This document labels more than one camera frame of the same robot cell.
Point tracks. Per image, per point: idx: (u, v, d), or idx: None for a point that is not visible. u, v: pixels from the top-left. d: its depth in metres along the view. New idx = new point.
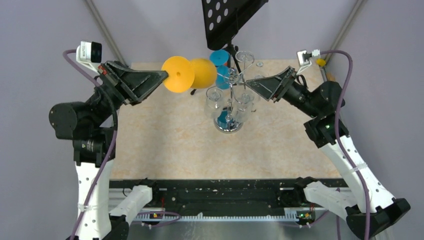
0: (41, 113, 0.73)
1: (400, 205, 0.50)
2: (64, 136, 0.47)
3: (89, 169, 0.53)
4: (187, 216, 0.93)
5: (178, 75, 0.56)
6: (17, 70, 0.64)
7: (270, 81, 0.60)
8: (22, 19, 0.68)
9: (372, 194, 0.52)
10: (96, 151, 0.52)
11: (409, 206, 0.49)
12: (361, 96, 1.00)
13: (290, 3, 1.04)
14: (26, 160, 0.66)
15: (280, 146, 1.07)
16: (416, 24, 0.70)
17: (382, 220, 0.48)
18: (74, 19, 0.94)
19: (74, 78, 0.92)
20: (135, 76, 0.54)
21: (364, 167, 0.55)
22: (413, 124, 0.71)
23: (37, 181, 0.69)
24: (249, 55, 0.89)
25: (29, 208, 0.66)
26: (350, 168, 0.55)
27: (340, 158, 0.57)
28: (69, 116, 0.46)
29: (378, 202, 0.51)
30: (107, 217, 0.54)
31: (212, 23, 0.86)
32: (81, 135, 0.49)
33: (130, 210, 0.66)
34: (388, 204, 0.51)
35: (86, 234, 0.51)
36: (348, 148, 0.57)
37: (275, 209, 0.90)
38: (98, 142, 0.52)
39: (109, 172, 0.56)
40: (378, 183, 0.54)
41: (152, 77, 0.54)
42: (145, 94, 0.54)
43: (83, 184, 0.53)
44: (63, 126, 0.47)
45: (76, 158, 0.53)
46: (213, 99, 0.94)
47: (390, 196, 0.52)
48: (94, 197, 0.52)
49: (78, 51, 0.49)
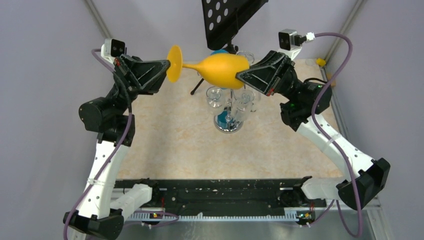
0: (43, 113, 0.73)
1: (379, 165, 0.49)
2: (92, 129, 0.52)
3: (108, 148, 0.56)
4: (186, 216, 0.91)
5: (175, 64, 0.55)
6: (21, 71, 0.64)
7: (264, 71, 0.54)
8: (26, 19, 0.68)
9: (352, 160, 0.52)
10: (118, 135, 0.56)
11: (388, 164, 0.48)
12: (360, 96, 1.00)
13: (290, 3, 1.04)
14: (29, 161, 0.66)
15: (280, 146, 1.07)
16: (416, 25, 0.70)
17: (367, 181, 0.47)
18: (77, 20, 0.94)
19: (76, 78, 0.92)
20: (144, 67, 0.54)
21: (338, 137, 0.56)
22: (413, 124, 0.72)
23: (39, 182, 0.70)
24: (248, 55, 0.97)
25: (30, 207, 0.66)
26: (326, 140, 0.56)
27: (315, 134, 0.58)
28: (95, 113, 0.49)
29: (360, 166, 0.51)
30: (109, 201, 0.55)
31: (212, 23, 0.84)
32: (106, 127, 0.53)
33: (127, 205, 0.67)
34: (369, 166, 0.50)
35: (87, 209, 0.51)
36: (322, 124, 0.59)
37: (275, 209, 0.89)
38: (120, 131, 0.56)
39: (123, 157, 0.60)
40: (355, 149, 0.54)
41: (157, 67, 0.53)
42: (146, 83, 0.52)
43: (98, 161, 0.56)
44: (91, 120, 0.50)
45: (99, 135, 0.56)
46: (213, 99, 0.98)
47: (369, 158, 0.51)
48: (104, 174, 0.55)
49: (102, 48, 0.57)
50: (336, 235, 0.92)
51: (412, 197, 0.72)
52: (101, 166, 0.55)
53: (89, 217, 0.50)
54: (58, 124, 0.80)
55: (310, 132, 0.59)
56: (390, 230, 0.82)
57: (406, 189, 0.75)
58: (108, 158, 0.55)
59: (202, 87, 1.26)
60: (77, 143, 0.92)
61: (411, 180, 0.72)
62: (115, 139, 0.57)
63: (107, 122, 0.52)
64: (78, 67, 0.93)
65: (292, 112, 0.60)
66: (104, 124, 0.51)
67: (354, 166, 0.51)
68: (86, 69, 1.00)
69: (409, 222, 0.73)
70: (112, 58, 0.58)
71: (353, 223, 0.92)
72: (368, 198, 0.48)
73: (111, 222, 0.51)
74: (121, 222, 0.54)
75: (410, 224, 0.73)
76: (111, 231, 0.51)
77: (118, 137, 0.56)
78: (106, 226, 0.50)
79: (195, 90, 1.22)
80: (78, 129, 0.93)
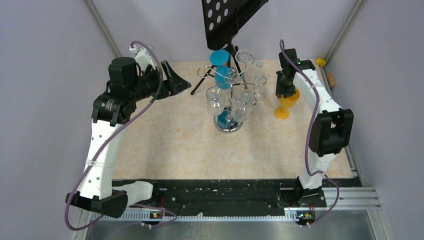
0: (40, 114, 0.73)
1: (343, 110, 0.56)
2: (114, 70, 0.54)
3: (104, 128, 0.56)
4: (186, 216, 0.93)
5: (280, 111, 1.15)
6: (19, 73, 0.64)
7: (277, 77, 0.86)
8: (25, 19, 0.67)
9: (322, 104, 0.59)
10: (112, 112, 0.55)
11: (352, 112, 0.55)
12: (362, 96, 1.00)
13: (291, 4, 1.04)
14: (23, 166, 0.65)
15: (280, 146, 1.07)
16: (416, 26, 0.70)
17: (324, 118, 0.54)
18: (76, 21, 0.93)
19: (74, 80, 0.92)
20: (176, 79, 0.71)
21: (320, 86, 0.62)
22: (414, 126, 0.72)
23: (34, 185, 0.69)
24: (249, 56, 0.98)
25: (24, 210, 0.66)
26: (309, 86, 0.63)
27: (303, 82, 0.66)
28: (129, 60, 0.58)
29: (326, 109, 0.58)
30: (109, 181, 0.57)
31: (212, 23, 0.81)
32: (125, 78, 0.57)
33: (130, 192, 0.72)
34: (335, 110, 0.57)
35: (88, 190, 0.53)
36: (311, 76, 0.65)
37: (274, 209, 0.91)
38: (116, 103, 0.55)
39: (120, 139, 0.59)
40: (329, 97, 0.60)
41: (183, 85, 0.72)
42: (181, 90, 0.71)
43: (95, 141, 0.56)
44: (121, 61, 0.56)
45: (93, 115, 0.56)
46: (213, 99, 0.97)
47: (337, 106, 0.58)
48: (102, 155, 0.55)
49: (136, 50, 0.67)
50: (336, 235, 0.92)
51: (416, 199, 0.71)
52: (99, 147, 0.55)
53: (91, 198, 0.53)
54: (55, 127, 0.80)
55: (300, 80, 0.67)
56: (391, 232, 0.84)
57: (407, 190, 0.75)
58: (106, 139, 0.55)
59: (202, 87, 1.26)
60: (75, 144, 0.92)
61: (412, 181, 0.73)
62: (110, 118, 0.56)
63: (127, 73, 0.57)
64: (76, 67, 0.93)
65: (288, 64, 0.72)
66: (124, 71, 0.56)
67: (322, 107, 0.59)
68: (84, 69, 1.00)
69: (409, 222, 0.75)
70: (151, 60, 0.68)
71: (353, 223, 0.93)
72: (328, 139, 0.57)
73: (113, 204, 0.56)
74: (123, 201, 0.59)
75: (413, 226, 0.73)
76: (115, 211, 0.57)
77: (113, 115, 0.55)
78: (109, 206, 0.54)
79: (195, 90, 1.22)
80: (76, 130, 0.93)
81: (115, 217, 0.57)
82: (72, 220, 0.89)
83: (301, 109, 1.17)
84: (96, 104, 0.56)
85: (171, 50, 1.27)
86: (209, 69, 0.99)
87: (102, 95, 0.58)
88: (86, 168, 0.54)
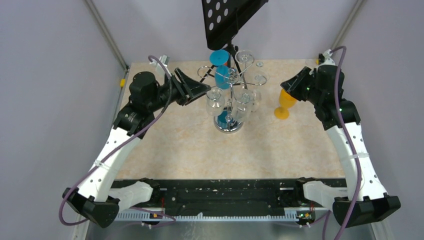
0: (43, 113, 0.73)
1: (389, 200, 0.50)
2: (134, 90, 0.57)
3: (121, 135, 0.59)
4: (187, 216, 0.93)
5: (280, 111, 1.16)
6: (21, 74, 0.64)
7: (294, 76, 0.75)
8: (25, 19, 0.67)
9: (363, 184, 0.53)
10: (132, 124, 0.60)
11: (399, 204, 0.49)
12: (361, 97, 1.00)
13: (291, 4, 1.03)
14: (26, 165, 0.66)
15: (280, 146, 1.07)
16: (417, 26, 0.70)
17: (365, 209, 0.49)
18: (77, 21, 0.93)
19: (76, 80, 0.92)
20: (190, 83, 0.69)
21: (363, 156, 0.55)
22: (414, 126, 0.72)
23: (37, 183, 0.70)
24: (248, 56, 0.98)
25: (25, 208, 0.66)
26: (350, 154, 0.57)
27: (343, 143, 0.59)
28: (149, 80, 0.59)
29: (368, 193, 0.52)
30: (108, 189, 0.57)
31: (212, 23, 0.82)
32: (144, 96, 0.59)
33: (125, 198, 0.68)
34: (378, 196, 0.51)
35: (86, 190, 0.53)
36: (354, 136, 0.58)
37: (275, 209, 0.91)
38: (137, 119, 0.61)
39: (131, 148, 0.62)
40: (374, 175, 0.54)
41: (201, 88, 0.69)
42: (197, 95, 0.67)
43: (109, 145, 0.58)
44: (140, 82, 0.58)
45: (115, 122, 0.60)
46: (213, 99, 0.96)
47: (382, 190, 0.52)
48: (111, 160, 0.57)
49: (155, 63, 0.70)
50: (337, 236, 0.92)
51: (416, 198, 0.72)
52: (111, 151, 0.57)
53: (86, 197, 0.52)
54: (57, 127, 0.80)
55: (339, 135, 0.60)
56: (390, 233, 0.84)
57: (407, 189, 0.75)
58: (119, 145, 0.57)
59: None
60: (76, 144, 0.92)
61: (412, 181, 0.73)
62: (129, 128, 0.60)
63: (147, 91, 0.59)
64: (77, 67, 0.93)
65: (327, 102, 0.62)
66: (143, 92, 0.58)
67: (363, 190, 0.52)
68: (85, 69, 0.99)
69: (408, 222, 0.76)
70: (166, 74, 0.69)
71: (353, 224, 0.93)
72: (360, 221, 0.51)
73: (105, 212, 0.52)
74: (115, 212, 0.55)
75: (413, 226, 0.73)
76: (102, 221, 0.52)
77: (132, 127, 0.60)
78: (100, 211, 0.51)
79: None
80: (77, 131, 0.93)
81: (104, 227, 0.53)
82: (71, 220, 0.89)
83: (301, 109, 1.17)
84: (119, 114, 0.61)
85: (171, 50, 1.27)
86: (209, 69, 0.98)
87: (127, 106, 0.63)
88: (92, 167, 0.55)
